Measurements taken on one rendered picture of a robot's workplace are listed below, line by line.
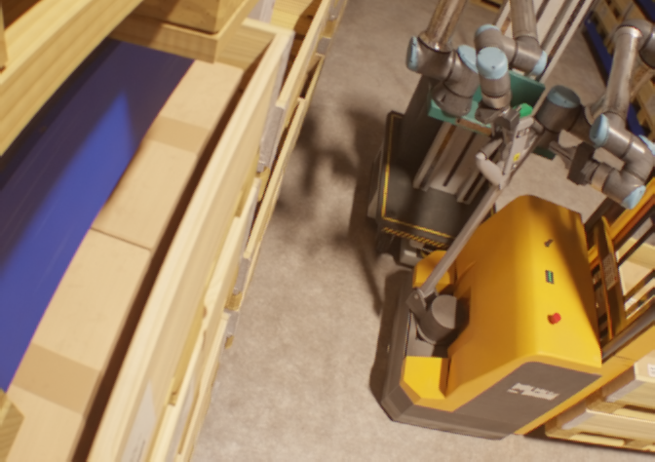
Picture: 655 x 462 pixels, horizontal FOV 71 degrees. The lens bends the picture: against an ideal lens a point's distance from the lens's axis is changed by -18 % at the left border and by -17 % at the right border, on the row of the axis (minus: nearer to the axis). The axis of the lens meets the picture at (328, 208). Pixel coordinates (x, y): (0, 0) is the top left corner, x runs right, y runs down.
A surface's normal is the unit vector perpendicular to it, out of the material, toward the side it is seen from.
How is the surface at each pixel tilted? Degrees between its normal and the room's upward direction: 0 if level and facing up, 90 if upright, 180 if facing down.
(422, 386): 22
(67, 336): 0
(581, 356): 0
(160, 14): 90
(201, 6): 90
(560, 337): 0
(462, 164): 90
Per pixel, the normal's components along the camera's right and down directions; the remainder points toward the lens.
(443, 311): 0.25, -0.63
